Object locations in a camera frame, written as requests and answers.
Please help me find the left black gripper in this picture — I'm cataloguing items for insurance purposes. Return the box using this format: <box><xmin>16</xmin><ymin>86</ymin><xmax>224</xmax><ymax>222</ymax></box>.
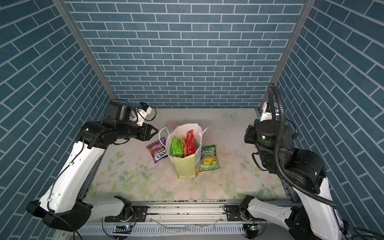
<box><xmin>116</xmin><ymin>120</ymin><xmax>160</xmax><ymax>141</ymax></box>

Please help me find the purple Fox's candy bag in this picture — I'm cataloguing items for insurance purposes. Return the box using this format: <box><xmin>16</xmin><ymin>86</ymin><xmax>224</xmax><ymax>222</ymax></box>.
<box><xmin>146</xmin><ymin>137</ymin><xmax>168</xmax><ymax>163</ymax></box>

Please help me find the white green paper bag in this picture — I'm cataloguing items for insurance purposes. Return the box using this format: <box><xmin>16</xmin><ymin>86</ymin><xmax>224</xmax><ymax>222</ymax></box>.
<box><xmin>159</xmin><ymin>124</ymin><xmax>209</xmax><ymax>179</ymax></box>

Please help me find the green yellow lemon candy bag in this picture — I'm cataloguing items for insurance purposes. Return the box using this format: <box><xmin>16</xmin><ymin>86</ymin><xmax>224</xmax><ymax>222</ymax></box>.
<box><xmin>199</xmin><ymin>145</ymin><xmax>220</xmax><ymax>172</ymax></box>

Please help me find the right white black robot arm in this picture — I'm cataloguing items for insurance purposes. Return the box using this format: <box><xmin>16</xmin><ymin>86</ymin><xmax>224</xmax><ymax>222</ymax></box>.
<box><xmin>239</xmin><ymin>126</ymin><xmax>349</xmax><ymax>240</ymax></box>

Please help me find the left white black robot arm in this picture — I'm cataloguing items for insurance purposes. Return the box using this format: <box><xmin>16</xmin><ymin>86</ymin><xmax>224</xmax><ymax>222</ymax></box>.
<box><xmin>26</xmin><ymin>99</ymin><xmax>158</xmax><ymax>232</ymax></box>

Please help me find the bright green snack packet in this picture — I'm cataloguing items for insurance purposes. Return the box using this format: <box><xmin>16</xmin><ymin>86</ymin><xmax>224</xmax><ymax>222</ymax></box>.
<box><xmin>170</xmin><ymin>137</ymin><xmax>183</xmax><ymax>158</ymax></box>

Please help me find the orange yellow snack packet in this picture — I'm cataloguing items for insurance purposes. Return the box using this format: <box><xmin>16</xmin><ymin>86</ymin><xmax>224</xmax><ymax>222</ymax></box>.
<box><xmin>181</xmin><ymin>135</ymin><xmax>187</xmax><ymax>158</ymax></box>

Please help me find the red snack packet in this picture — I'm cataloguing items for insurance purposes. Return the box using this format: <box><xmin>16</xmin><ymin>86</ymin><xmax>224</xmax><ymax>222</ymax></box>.
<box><xmin>186</xmin><ymin>130</ymin><xmax>197</xmax><ymax>157</ymax></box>

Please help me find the floral table mat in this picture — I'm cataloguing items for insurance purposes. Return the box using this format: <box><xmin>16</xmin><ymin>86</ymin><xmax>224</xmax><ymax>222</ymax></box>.
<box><xmin>87</xmin><ymin>109</ymin><xmax>287</xmax><ymax>202</ymax></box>

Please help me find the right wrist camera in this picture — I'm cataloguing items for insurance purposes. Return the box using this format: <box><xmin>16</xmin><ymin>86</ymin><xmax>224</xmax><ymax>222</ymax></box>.
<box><xmin>259</xmin><ymin>102</ymin><xmax>279</xmax><ymax>121</ymax></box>

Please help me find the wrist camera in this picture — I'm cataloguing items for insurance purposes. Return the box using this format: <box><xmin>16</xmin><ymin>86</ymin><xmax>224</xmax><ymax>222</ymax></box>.
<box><xmin>259</xmin><ymin>102</ymin><xmax>279</xmax><ymax>121</ymax></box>
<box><xmin>137</xmin><ymin>102</ymin><xmax>154</xmax><ymax>126</ymax></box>

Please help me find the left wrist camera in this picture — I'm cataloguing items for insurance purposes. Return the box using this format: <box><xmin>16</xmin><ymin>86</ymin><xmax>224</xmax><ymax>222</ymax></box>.
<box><xmin>137</xmin><ymin>102</ymin><xmax>154</xmax><ymax>126</ymax></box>

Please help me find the right black corrugated cable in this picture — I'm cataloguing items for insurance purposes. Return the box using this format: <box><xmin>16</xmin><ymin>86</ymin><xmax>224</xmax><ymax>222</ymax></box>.
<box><xmin>267</xmin><ymin>83</ymin><xmax>337</xmax><ymax>209</ymax></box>

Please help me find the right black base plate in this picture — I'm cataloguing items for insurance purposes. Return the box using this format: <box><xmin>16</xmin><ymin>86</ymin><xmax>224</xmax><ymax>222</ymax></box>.
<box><xmin>223</xmin><ymin>205</ymin><xmax>264</xmax><ymax>222</ymax></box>

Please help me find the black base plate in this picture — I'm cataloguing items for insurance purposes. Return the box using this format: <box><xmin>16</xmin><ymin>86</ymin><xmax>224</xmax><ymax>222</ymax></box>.
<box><xmin>104</xmin><ymin>206</ymin><xmax>148</xmax><ymax>223</ymax></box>
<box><xmin>223</xmin><ymin>205</ymin><xmax>264</xmax><ymax>222</ymax></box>

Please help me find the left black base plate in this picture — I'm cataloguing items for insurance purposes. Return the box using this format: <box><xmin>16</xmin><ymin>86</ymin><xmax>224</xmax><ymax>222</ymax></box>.
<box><xmin>104</xmin><ymin>206</ymin><xmax>148</xmax><ymax>223</ymax></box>

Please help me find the aluminium mounting rail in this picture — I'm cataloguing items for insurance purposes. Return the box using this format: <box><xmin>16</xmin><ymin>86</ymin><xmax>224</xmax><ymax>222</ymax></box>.
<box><xmin>53</xmin><ymin>200</ymin><xmax>319</xmax><ymax>240</ymax></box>

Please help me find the black cable bottom right corner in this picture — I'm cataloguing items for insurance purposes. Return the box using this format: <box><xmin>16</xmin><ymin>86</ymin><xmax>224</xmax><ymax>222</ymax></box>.
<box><xmin>351</xmin><ymin>226</ymin><xmax>384</xmax><ymax>240</ymax></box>

